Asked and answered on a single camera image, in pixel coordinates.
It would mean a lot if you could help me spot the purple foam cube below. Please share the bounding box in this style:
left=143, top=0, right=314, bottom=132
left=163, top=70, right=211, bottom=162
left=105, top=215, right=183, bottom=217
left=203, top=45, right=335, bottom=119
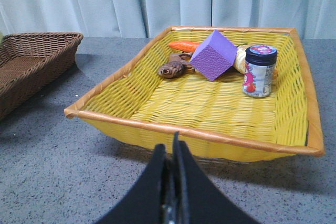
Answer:
left=190, top=30, right=237, bottom=81

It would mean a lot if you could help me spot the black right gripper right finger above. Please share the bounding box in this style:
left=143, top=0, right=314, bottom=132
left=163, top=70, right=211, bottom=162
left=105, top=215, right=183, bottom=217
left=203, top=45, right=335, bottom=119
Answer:
left=172, top=132, right=258, bottom=223

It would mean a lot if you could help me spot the brown wicker basket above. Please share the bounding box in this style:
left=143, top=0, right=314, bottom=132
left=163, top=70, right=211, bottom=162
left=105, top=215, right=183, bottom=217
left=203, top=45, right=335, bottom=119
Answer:
left=1, top=32, right=83, bottom=119

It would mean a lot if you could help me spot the white curtain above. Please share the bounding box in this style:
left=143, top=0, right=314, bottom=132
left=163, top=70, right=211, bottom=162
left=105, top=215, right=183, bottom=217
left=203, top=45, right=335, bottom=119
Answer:
left=1, top=0, right=335, bottom=39

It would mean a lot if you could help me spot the yellow woven basket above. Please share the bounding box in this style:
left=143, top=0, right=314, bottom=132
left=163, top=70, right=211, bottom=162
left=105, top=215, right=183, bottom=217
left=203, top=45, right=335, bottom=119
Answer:
left=64, top=26, right=325, bottom=162

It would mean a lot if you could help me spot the toy bread roll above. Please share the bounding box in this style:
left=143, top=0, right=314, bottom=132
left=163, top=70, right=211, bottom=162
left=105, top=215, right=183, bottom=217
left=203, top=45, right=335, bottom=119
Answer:
left=234, top=44, right=278, bottom=79

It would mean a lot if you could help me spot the orange toy carrot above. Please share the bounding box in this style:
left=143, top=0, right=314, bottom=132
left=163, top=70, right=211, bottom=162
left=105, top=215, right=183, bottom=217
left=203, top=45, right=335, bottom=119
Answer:
left=168, top=40, right=201, bottom=52

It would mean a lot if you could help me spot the brown toy animal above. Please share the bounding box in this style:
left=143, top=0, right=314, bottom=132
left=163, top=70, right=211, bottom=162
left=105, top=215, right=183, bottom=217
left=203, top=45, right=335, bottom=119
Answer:
left=157, top=52, right=195, bottom=79

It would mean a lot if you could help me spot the jar with black lid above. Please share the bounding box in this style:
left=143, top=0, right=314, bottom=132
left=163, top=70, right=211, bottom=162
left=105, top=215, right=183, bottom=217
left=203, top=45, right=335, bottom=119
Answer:
left=243, top=45, right=278, bottom=98

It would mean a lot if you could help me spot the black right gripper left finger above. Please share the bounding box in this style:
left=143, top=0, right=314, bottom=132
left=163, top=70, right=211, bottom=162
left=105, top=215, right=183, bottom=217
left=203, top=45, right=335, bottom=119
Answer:
left=97, top=144, right=173, bottom=223

